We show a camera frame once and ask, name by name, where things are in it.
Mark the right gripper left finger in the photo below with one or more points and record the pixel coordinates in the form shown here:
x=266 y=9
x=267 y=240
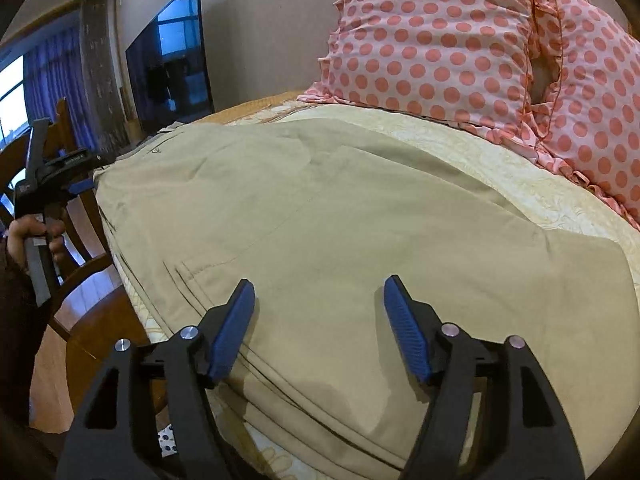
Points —
x=147 y=413

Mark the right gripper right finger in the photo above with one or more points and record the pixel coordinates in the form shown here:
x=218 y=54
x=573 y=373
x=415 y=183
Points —
x=493 y=412

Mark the beige khaki pants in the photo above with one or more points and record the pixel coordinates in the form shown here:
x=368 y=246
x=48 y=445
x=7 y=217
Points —
x=360 y=269

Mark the wooden chair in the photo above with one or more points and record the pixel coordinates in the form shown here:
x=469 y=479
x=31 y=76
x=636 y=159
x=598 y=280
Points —
x=88 y=311

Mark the cream patterned bed sheet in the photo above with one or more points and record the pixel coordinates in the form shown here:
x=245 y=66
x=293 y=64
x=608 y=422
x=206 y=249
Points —
x=450 y=159

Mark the blue window curtain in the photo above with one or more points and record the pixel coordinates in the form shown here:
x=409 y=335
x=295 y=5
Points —
x=52 y=71

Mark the right pink polka-dot pillow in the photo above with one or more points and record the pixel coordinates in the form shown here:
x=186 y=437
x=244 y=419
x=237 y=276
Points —
x=587 y=121

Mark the pink polka-dot pillow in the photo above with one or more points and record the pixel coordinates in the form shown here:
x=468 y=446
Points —
x=465 y=63
x=587 y=121

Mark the left pink polka-dot pillow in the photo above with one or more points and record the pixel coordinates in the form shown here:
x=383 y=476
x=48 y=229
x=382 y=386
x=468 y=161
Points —
x=465 y=63

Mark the black wall television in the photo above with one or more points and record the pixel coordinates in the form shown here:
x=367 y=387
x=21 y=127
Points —
x=167 y=68

